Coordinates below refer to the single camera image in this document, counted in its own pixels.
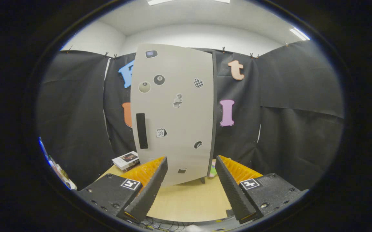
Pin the white cluttered board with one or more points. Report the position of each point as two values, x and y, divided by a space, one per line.
65 178

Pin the brown book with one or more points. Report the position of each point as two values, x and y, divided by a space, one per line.
135 166

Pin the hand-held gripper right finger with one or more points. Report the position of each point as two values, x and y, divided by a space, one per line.
234 193

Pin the pink and green plush toy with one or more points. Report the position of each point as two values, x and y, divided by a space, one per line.
213 172

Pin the black backdrop cloth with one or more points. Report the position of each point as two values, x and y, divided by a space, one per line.
295 135

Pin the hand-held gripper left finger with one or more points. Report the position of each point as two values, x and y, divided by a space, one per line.
150 190

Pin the small black block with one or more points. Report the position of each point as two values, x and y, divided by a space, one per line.
228 212

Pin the white shoe cabinet door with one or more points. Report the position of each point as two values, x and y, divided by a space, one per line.
186 129

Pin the small ceiling light panel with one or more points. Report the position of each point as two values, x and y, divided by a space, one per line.
299 33

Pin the long ceiling light panel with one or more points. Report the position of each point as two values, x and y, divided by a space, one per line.
160 2

